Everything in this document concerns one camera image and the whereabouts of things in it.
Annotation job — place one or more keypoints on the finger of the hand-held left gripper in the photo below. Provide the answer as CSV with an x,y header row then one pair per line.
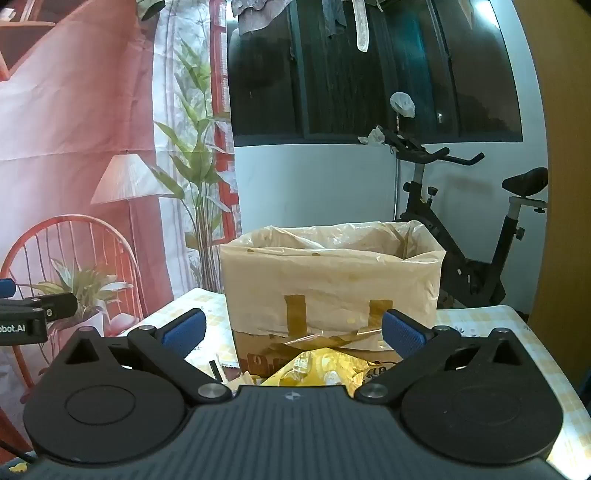
x,y
5,288
57,305

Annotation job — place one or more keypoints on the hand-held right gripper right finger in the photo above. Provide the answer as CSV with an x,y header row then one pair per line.
x,y
404,334

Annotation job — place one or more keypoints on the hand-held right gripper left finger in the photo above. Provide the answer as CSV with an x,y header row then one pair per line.
x,y
184,330

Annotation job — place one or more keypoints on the clear snack packet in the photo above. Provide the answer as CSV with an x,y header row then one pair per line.
x,y
221,369

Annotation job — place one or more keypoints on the yellow snack packet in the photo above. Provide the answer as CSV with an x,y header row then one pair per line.
x,y
318,369

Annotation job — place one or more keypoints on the cardboard box with plastic liner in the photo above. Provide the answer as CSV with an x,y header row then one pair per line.
x,y
323,286

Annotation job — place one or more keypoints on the checked floral tablecloth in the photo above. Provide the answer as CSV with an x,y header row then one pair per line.
x,y
485,318

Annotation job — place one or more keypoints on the black exercise bike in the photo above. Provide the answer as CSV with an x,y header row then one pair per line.
x,y
461,258

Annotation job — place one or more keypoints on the thin metal pole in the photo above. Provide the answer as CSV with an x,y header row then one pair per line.
x,y
398,175

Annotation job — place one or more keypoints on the wooden door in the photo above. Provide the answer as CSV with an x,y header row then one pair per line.
x,y
568,277

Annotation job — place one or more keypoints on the crumpled white plastic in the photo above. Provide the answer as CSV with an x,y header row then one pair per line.
x,y
373,136

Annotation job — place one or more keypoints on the white plastic bag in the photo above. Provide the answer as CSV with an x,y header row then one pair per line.
x,y
403,104

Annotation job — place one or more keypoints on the dark window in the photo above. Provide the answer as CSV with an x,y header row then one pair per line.
x,y
369,83

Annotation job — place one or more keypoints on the grey hanging cloth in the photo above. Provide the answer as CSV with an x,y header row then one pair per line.
x,y
258,16

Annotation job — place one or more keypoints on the dark hanging cloth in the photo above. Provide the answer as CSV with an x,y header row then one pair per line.
x,y
333,18

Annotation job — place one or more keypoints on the printed wall cloth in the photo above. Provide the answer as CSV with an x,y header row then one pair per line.
x,y
83,115

